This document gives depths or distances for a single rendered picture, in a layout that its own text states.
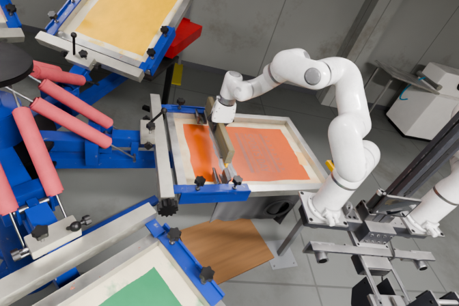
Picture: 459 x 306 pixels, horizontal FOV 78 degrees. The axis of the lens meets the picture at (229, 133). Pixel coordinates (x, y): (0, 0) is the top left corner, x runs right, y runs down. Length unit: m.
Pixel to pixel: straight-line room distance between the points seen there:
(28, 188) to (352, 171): 0.99
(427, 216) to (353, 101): 0.62
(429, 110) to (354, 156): 4.04
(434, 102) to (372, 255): 3.76
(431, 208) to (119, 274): 1.12
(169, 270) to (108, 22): 1.37
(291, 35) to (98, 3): 2.95
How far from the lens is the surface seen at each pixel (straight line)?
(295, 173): 1.51
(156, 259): 1.04
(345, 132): 0.86
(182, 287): 1.01
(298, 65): 0.89
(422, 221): 1.38
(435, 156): 1.07
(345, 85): 0.92
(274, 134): 1.70
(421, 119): 4.93
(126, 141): 1.28
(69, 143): 1.30
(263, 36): 4.26
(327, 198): 1.06
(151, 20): 1.82
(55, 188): 1.06
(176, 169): 1.24
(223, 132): 1.23
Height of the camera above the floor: 1.87
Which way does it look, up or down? 36 degrees down
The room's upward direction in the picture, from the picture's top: 19 degrees clockwise
